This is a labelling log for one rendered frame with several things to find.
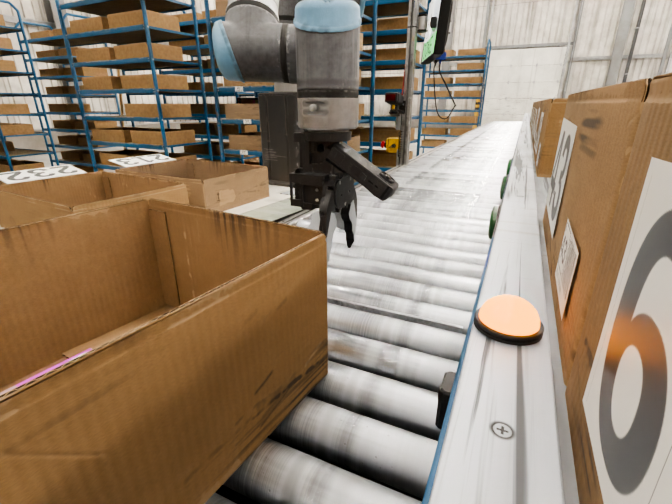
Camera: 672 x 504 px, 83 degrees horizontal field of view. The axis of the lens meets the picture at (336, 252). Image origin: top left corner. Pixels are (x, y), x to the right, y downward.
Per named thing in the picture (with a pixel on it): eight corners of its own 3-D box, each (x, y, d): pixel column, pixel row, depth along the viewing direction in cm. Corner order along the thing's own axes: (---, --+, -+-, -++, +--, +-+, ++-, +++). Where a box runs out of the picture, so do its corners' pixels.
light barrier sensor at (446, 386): (439, 412, 35) (447, 351, 33) (457, 418, 35) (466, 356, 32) (427, 453, 31) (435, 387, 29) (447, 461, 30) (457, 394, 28)
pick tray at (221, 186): (189, 185, 145) (186, 158, 141) (270, 196, 128) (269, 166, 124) (119, 200, 121) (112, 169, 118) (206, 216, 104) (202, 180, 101)
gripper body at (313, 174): (312, 200, 67) (311, 128, 63) (357, 205, 64) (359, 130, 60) (289, 210, 61) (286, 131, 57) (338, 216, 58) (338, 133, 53)
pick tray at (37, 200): (109, 202, 119) (102, 170, 115) (193, 220, 101) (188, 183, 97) (-2, 226, 96) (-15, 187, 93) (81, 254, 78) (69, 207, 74)
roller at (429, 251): (287, 223, 100) (277, 224, 96) (499, 254, 80) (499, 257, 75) (286, 242, 101) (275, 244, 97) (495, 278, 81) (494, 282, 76)
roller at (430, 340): (172, 293, 68) (190, 300, 73) (478, 375, 48) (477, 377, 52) (183, 267, 70) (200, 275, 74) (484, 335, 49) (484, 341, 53)
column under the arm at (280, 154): (247, 182, 151) (240, 91, 139) (287, 172, 172) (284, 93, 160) (301, 188, 139) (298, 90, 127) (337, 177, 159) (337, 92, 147)
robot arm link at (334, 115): (367, 98, 58) (341, 97, 50) (366, 131, 60) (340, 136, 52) (315, 98, 62) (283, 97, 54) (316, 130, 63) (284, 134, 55)
